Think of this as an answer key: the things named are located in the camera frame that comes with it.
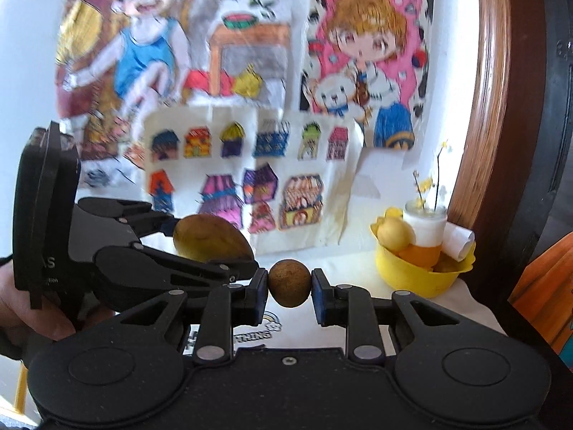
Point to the wooden frame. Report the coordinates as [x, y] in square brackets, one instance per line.
[488, 76]

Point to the boy with fan drawing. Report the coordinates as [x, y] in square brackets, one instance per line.
[143, 53]

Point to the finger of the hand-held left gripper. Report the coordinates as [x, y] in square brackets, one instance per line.
[130, 217]
[156, 268]

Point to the person's left hand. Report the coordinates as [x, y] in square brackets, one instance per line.
[27, 318]

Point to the small yellow pear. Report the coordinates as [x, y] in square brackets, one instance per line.
[206, 237]

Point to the colourful houses drawing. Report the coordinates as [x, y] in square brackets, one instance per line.
[268, 174]

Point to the white paper roll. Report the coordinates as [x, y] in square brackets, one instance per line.
[459, 242]

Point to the orange cup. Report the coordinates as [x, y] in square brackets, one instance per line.
[418, 256]

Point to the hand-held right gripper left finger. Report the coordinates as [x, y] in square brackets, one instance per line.
[258, 298]

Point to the orange dress girl poster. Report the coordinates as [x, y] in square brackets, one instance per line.
[550, 300]

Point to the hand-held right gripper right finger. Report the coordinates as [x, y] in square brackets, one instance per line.
[323, 298]

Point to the brown longan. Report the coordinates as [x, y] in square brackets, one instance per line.
[289, 283]

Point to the yellow plastic bowl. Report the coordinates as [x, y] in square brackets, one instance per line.
[416, 282]

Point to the white jar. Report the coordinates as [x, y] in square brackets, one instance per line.
[425, 228]

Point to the girl with bear drawing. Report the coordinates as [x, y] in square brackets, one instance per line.
[367, 53]

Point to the black poster frame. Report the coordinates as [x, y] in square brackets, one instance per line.
[537, 121]

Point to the yellow flower sprig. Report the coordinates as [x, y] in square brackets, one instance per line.
[425, 186]

